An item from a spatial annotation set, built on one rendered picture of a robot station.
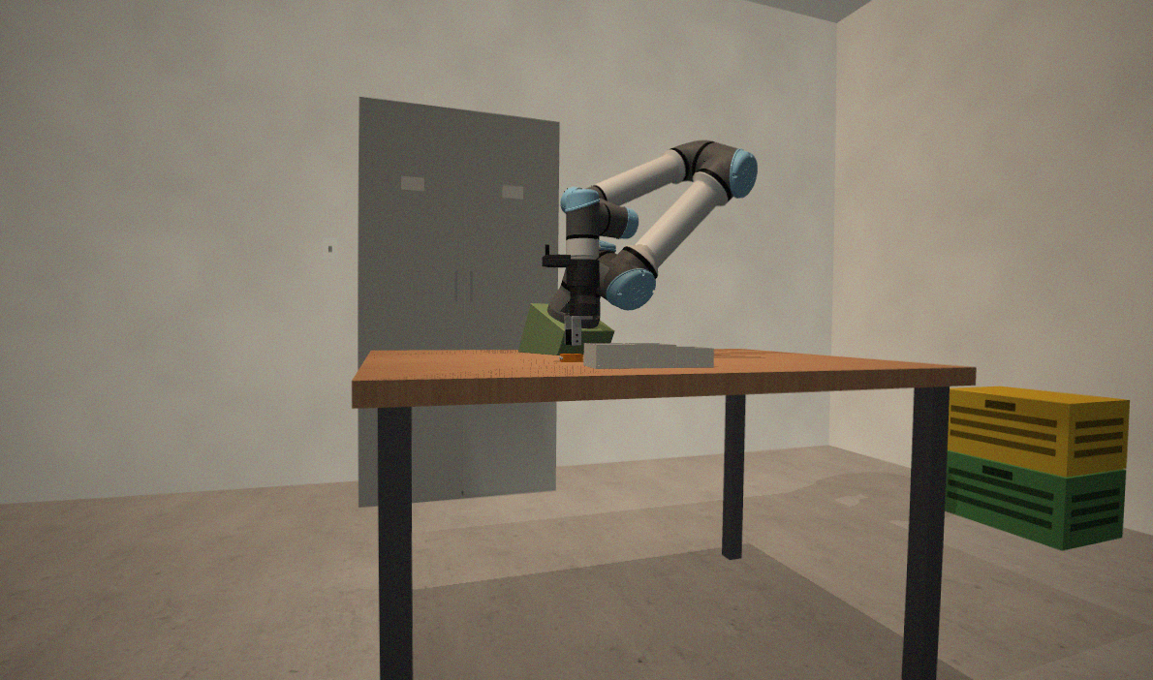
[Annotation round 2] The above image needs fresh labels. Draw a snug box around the beige three-compartment bin rack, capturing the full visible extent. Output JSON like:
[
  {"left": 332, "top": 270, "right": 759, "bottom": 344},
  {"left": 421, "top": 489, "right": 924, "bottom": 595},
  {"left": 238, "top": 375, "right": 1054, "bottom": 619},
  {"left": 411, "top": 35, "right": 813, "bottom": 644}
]
[{"left": 583, "top": 343, "right": 714, "bottom": 369}]

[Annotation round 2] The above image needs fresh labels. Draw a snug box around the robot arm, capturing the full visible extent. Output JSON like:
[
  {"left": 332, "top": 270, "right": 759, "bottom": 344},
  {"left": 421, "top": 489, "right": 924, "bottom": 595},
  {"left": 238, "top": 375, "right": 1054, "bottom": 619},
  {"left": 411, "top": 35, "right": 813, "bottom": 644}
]
[{"left": 560, "top": 139, "right": 758, "bottom": 328}]

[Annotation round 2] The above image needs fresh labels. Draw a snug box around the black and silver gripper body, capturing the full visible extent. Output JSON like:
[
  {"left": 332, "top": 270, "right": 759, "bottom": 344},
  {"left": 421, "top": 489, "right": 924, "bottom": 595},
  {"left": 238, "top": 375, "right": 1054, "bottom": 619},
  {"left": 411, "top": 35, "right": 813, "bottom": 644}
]
[{"left": 543, "top": 237, "right": 601, "bottom": 316}]

